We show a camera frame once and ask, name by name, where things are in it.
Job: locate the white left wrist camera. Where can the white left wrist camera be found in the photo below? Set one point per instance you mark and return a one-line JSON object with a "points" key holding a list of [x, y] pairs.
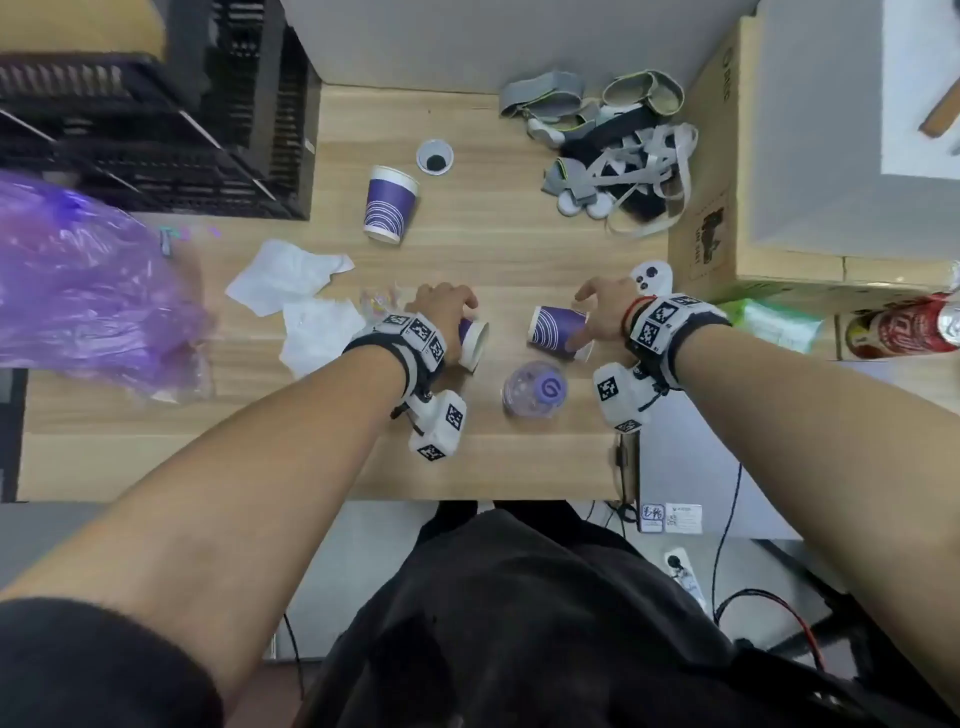
{"points": [[437, 422]]}

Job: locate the marker-covered right wristband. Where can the marker-covered right wristband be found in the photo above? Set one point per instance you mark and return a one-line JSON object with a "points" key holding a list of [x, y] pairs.
{"points": [[670, 322]]}

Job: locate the small teal clip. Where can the small teal clip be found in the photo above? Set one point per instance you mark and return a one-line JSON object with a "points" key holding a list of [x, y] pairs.
{"points": [[169, 240]]}

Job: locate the person's left hand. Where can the person's left hand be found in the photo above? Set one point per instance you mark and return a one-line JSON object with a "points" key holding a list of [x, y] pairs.
{"points": [[437, 304]]}

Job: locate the marker-covered left wristband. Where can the marker-covered left wristband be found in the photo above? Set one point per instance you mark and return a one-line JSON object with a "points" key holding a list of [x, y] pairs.
{"points": [[409, 339]]}

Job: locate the purple paper cup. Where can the purple paper cup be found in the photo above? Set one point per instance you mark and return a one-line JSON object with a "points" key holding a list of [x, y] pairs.
{"points": [[556, 328], [390, 206], [474, 345]]}

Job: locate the person's left forearm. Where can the person's left forearm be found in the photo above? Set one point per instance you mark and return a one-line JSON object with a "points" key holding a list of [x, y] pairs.
{"points": [[225, 510]]}

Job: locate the clear plastic wrapper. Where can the clear plastic wrapper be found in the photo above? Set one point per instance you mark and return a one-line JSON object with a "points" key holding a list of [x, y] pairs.
{"points": [[375, 303]]}

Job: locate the person's black clothing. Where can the person's black clothing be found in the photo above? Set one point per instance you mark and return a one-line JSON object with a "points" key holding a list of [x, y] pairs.
{"points": [[525, 630]]}

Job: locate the white label card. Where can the white label card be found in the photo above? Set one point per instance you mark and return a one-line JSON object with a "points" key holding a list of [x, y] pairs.
{"points": [[670, 518]]}

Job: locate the clear plastic bottle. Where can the clear plastic bottle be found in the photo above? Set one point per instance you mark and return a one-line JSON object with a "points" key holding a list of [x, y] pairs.
{"points": [[534, 388]]}

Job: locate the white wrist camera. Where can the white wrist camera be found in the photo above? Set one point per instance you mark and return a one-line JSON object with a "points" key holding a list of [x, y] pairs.
{"points": [[621, 394], [437, 422]]}

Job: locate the black plastic crate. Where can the black plastic crate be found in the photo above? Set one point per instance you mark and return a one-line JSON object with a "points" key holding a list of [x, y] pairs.
{"points": [[150, 112]]}

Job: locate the crumpled white tissue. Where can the crumpled white tissue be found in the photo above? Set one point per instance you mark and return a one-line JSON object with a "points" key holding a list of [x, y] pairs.
{"points": [[283, 274], [321, 334]]}

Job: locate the green packet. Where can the green packet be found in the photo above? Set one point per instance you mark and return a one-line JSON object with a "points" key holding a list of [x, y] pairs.
{"points": [[772, 322]]}

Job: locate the marker-covered wristband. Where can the marker-covered wristband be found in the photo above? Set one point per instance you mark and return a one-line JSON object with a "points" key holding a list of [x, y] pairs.
{"points": [[670, 322], [409, 339]]}

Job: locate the white power strip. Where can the white power strip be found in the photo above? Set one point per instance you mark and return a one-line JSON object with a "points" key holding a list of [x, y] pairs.
{"points": [[685, 574]]}

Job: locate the brown wooden stick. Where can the brown wooden stick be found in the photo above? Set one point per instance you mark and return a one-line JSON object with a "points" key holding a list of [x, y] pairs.
{"points": [[942, 111]]}

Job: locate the person's right forearm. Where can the person's right forearm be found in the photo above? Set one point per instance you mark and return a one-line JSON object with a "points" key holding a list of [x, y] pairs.
{"points": [[825, 450]]}

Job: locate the person's left fingers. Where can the person's left fingers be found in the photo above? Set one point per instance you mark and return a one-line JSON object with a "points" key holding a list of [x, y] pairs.
{"points": [[459, 298]]}

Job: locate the cardboard box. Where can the cardboard box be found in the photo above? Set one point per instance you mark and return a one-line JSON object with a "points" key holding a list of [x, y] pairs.
{"points": [[817, 195]]}

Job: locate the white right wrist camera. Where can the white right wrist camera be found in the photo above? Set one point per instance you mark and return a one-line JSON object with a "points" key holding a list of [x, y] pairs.
{"points": [[621, 394]]}

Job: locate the red drink can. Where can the red drink can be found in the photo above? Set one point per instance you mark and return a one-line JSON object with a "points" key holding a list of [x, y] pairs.
{"points": [[904, 328]]}

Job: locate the person's right thumb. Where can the person's right thumb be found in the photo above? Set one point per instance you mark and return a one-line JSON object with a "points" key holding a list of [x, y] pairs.
{"points": [[583, 341]]}

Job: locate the purple plastic bag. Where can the purple plastic bag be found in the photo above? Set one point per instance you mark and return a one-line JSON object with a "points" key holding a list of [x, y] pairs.
{"points": [[82, 289]]}

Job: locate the person's right hand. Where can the person's right hand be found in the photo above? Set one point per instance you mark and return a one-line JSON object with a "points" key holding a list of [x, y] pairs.
{"points": [[609, 309]]}

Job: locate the white controller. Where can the white controller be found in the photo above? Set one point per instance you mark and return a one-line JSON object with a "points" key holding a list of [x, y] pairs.
{"points": [[651, 277]]}

